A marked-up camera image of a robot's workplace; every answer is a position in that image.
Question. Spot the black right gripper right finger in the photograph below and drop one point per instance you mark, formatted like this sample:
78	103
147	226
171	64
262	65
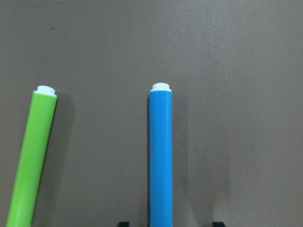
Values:
217	224

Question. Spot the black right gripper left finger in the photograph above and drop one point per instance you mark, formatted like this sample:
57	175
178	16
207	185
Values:
123	224

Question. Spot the blue highlighter pen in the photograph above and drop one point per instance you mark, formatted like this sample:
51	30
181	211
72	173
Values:
161	156

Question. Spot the green highlighter pen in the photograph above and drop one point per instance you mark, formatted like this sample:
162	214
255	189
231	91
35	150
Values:
30	166

